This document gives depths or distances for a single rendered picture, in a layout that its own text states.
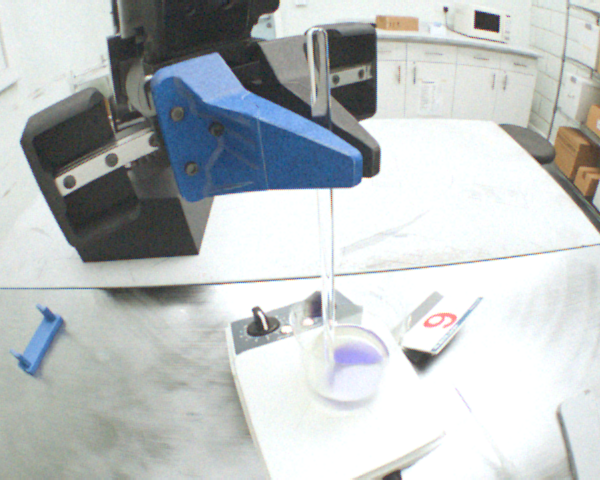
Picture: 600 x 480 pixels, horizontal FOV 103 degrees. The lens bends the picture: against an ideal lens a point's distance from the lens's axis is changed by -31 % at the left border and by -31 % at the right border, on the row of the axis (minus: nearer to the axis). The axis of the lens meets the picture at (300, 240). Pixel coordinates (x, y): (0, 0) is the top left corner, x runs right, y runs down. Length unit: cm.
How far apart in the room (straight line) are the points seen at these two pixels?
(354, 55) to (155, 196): 31
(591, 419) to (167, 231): 56
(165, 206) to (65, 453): 33
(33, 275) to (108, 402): 32
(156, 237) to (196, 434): 27
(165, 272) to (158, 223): 7
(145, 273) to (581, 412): 57
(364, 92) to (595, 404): 38
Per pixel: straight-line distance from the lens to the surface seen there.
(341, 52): 21
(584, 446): 40
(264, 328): 30
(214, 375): 36
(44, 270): 64
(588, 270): 57
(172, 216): 45
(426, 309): 39
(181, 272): 47
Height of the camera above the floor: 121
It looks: 42 degrees down
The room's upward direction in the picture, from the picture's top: 6 degrees counter-clockwise
